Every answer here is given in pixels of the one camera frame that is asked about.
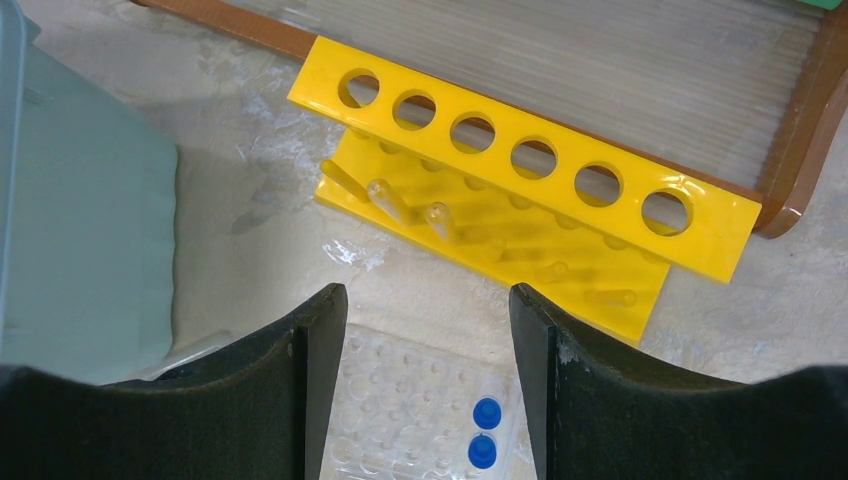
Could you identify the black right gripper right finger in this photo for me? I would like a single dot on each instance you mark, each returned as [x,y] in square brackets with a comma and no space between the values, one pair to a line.
[598,408]

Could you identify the teal plastic tub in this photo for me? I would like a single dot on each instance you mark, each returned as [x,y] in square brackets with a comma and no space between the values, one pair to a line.
[87,220]

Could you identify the wooden three-tier shelf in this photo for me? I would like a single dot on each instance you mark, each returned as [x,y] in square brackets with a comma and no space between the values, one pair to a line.
[797,153]

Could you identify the blue capped vial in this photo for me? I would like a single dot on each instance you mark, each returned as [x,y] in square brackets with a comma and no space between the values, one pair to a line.
[487,413]
[482,451]

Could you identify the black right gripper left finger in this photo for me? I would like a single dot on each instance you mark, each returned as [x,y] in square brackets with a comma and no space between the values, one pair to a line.
[258,408]

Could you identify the yellow test tube rack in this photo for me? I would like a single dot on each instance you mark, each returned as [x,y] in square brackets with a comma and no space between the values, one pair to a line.
[514,197]

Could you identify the clear well plate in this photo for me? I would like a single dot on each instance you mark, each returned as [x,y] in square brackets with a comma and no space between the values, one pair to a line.
[402,410]

